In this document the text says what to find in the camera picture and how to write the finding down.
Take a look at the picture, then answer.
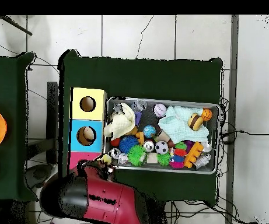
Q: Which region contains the cream yellow cloth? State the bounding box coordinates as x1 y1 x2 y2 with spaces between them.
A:
103 102 137 141

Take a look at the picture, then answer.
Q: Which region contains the white baseball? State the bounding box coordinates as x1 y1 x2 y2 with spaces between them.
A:
153 103 167 118

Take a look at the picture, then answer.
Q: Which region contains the yellow plush duck toy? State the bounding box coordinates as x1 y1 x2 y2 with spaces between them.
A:
100 153 113 165

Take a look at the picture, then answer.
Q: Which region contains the wooden box with three holes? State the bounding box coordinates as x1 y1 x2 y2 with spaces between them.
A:
67 87 108 170

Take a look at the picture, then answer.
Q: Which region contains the shallow mesh bin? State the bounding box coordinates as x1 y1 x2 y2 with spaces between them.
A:
102 96 220 175

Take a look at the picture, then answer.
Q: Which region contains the blue globe ball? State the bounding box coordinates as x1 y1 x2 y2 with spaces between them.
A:
143 125 157 138

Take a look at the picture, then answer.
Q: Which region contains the blue spiky ball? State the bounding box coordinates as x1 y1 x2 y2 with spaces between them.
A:
118 135 139 155

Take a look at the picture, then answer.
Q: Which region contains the green spiky ball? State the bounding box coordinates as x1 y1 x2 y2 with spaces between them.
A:
127 144 148 167

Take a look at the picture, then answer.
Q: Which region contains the small soccer ball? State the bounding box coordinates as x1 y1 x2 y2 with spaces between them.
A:
154 141 169 155

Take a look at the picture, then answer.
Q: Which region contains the mint green cloth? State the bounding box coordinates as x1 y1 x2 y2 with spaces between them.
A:
158 106 209 144

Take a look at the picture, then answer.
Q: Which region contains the dark green table cloth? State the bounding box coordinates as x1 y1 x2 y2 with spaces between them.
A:
57 49 223 203
0 51 39 202

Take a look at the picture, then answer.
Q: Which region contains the toy hamburger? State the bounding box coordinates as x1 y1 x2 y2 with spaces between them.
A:
187 113 204 131

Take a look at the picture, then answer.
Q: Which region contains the orange toy brick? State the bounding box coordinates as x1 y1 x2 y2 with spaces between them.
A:
183 141 204 169

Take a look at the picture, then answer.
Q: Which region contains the small orange basketball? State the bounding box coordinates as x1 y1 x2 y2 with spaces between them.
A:
201 107 214 122

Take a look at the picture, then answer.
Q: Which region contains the black power cable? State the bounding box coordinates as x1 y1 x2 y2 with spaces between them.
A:
220 129 269 144

